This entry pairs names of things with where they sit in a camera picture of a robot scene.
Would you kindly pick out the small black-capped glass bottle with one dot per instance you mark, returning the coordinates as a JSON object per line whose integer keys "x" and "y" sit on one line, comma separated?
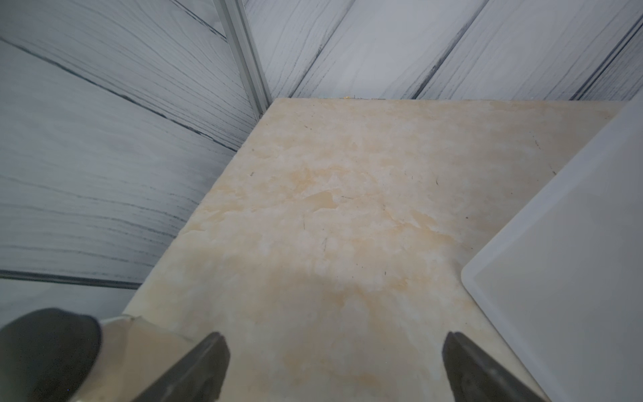
{"x": 56, "y": 355}

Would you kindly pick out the aluminium left corner post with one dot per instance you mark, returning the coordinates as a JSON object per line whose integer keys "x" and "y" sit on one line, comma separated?
{"x": 240, "y": 39}

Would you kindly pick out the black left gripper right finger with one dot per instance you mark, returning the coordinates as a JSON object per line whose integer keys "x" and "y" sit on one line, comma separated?
{"x": 475, "y": 376}

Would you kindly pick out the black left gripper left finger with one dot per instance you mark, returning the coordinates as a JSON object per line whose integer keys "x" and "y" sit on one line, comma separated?
{"x": 197, "y": 376}

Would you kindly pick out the large frosted acrylic menu rack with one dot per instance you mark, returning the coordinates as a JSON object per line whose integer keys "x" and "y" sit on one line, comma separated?
{"x": 562, "y": 281}

